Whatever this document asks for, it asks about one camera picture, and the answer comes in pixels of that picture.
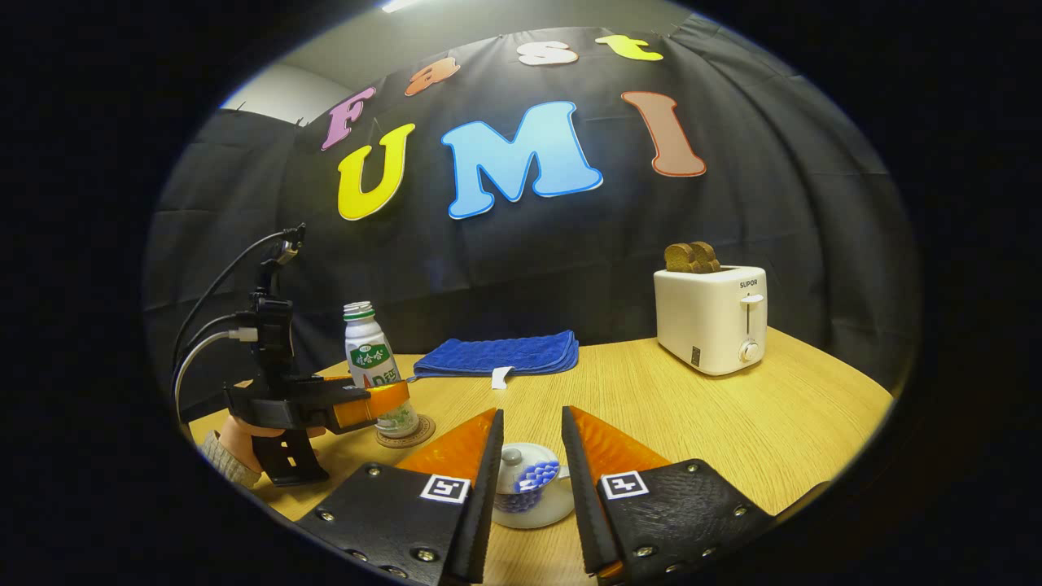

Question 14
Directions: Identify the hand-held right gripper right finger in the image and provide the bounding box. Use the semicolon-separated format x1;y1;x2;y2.
560;405;776;583

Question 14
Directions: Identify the blue folded towel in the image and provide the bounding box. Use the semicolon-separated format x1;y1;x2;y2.
409;330;580;390

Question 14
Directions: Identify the white plastic water bottle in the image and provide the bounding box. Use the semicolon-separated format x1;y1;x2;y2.
343;301;420;439

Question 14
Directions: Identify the round wooden coaster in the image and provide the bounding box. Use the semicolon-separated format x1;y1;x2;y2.
375;413;436;449

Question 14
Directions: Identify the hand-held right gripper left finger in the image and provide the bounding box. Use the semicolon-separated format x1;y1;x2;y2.
295;407;506;586

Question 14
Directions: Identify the white cable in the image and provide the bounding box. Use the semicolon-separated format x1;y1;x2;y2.
173;328;260;424

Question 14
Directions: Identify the black cable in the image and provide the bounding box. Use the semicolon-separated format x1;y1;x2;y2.
171;230;290;375

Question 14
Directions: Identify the white toaster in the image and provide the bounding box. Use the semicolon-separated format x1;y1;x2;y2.
654;265;768;377

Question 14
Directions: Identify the white blue-patterned teacup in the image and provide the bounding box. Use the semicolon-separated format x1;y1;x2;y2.
491;442;576;530

